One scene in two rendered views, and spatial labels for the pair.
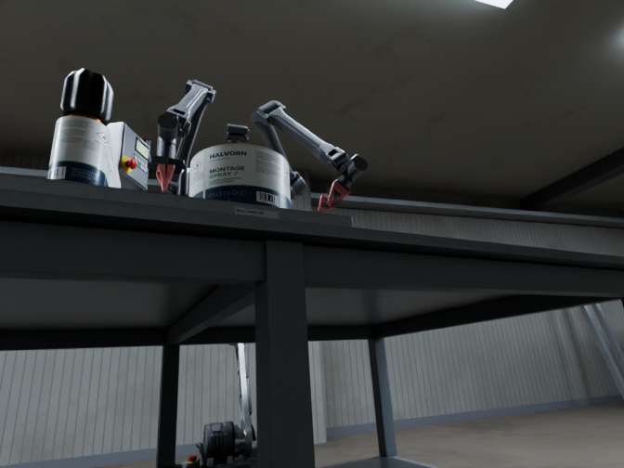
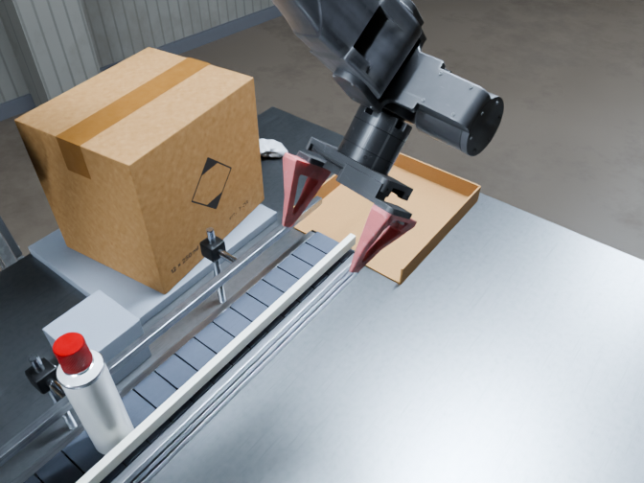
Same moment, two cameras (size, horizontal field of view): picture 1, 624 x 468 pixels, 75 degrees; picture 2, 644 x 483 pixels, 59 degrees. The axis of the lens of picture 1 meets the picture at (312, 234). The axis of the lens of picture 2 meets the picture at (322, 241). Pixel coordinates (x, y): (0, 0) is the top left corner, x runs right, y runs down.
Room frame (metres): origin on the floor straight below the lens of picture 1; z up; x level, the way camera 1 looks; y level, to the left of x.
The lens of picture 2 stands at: (0.95, 0.13, 1.58)
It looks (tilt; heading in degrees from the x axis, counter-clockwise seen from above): 43 degrees down; 335
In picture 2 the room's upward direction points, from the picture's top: straight up
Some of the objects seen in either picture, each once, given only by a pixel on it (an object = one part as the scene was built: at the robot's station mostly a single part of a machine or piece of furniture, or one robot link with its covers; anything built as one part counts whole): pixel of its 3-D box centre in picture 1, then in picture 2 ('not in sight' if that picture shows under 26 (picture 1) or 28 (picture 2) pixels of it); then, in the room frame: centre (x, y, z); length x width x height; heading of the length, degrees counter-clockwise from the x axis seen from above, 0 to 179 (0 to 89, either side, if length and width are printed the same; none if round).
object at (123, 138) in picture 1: (123, 159); not in sight; (1.28, 0.66, 1.38); 0.17 x 0.10 x 0.19; 172
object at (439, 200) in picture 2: not in sight; (386, 205); (1.70, -0.36, 0.85); 0.30 x 0.26 x 0.04; 117
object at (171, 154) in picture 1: (166, 157); not in sight; (1.09, 0.43, 1.27); 0.10 x 0.07 x 0.07; 117
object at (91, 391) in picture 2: not in sight; (94, 395); (1.40, 0.22, 0.98); 0.05 x 0.05 x 0.20
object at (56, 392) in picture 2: not in sight; (64, 402); (1.46, 0.27, 0.91); 0.07 x 0.03 x 0.17; 27
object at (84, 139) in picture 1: (82, 144); not in sight; (0.64, 0.41, 1.04); 0.09 x 0.09 x 0.29
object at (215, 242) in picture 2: not in sight; (226, 272); (1.60, 0.00, 0.91); 0.07 x 0.03 x 0.17; 27
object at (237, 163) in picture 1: (240, 201); not in sight; (0.75, 0.14, 0.95); 0.20 x 0.20 x 0.14
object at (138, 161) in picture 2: not in sight; (156, 165); (1.84, 0.04, 0.99); 0.30 x 0.24 x 0.27; 125
